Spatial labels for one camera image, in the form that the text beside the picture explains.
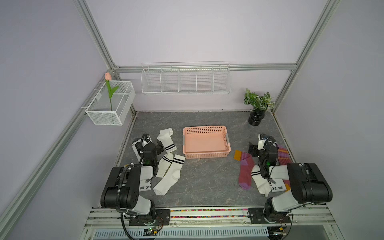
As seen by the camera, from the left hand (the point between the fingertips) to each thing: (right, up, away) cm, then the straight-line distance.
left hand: (151, 143), depth 92 cm
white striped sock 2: (+6, +3, +13) cm, 15 cm away
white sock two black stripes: (+14, -19, -5) cm, 24 cm away
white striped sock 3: (+66, -22, -8) cm, 71 cm away
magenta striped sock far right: (+84, -10, +2) cm, 85 cm away
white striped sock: (+8, -13, -1) cm, 16 cm away
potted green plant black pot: (+69, +24, +1) cm, 73 cm away
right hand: (+67, +1, +2) cm, 67 cm away
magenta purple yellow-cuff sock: (+59, -13, -1) cm, 61 cm away
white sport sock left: (-1, -23, -9) cm, 24 cm away
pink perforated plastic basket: (+35, 0, +9) cm, 36 cm away
